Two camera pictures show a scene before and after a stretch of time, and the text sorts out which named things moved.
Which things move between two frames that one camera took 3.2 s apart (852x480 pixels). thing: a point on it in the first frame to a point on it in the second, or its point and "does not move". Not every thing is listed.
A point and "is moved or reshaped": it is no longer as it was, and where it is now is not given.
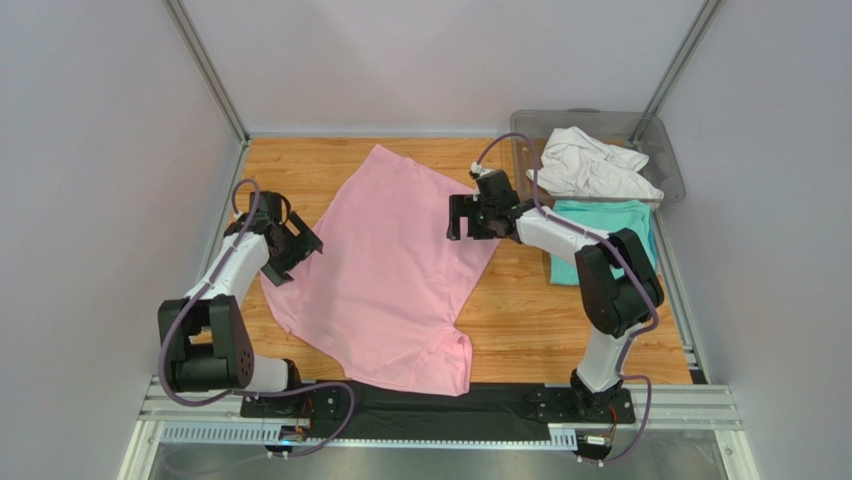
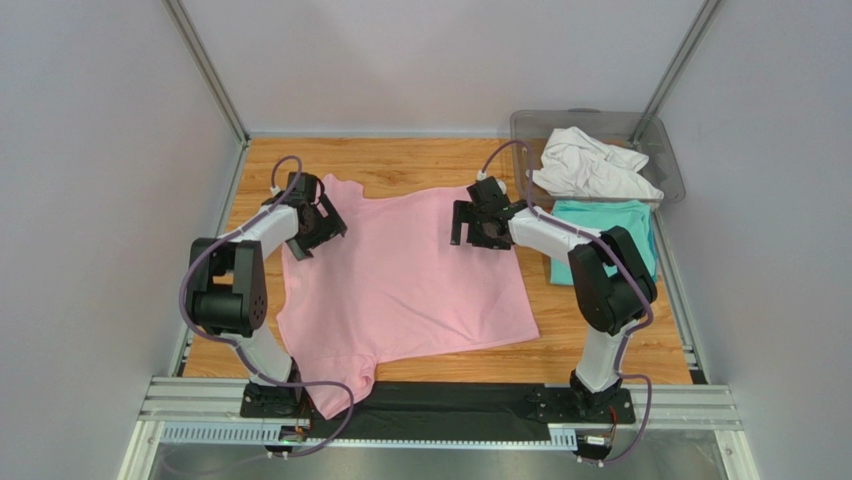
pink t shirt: (387, 291) is moved or reshaped
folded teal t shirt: (608, 216) does not move
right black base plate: (577, 404) does not move
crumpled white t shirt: (576, 164) does not move
